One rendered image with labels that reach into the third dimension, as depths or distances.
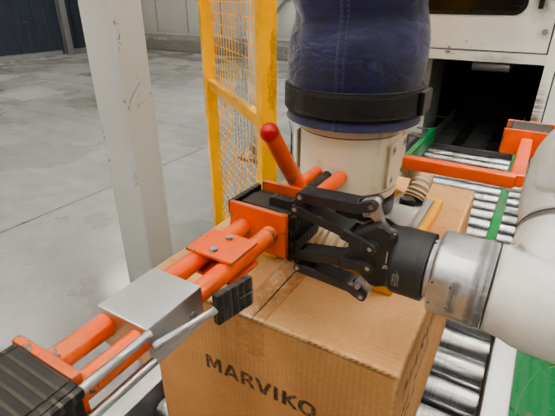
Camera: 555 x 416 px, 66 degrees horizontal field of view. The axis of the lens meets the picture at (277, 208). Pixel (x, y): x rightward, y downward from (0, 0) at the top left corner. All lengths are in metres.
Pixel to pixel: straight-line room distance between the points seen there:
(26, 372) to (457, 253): 0.37
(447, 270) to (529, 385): 1.59
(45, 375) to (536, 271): 0.40
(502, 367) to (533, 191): 0.66
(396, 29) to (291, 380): 0.49
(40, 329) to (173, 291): 1.86
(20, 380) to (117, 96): 1.32
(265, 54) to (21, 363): 1.03
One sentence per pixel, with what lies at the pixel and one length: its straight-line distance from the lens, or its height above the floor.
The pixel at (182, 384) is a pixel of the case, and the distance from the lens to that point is 0.81.
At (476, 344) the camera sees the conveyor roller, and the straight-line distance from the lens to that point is 1.24.
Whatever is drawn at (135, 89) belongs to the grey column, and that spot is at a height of 1.05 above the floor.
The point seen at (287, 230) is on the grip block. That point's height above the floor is 1.09.
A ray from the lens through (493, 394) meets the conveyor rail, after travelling 1.07.
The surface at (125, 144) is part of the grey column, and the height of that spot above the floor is 0.86.
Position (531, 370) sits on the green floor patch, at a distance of 2.08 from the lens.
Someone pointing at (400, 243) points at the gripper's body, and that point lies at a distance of 0.46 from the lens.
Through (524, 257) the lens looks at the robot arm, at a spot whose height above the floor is 1.12.
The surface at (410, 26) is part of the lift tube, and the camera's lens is 0.65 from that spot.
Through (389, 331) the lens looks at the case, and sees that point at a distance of 0.59.
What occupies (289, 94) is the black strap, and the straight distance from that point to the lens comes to 0.69.
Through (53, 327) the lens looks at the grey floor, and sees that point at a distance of 2.24.
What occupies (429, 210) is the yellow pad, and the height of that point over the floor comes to 0.97.
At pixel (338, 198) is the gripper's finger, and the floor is 1.13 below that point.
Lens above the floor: 1.34
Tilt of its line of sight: 26 degrees down
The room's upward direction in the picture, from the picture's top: straight up
